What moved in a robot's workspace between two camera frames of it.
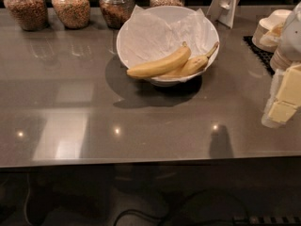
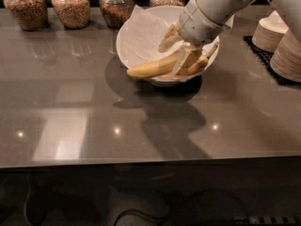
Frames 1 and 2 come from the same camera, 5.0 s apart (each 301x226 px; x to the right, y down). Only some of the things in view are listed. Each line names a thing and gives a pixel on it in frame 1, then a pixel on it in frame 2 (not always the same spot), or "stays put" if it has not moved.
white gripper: [292, 42] → [198, 26]
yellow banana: [161, 67] stays put
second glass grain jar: [72, 7] stays put
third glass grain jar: [117, 4] stays put
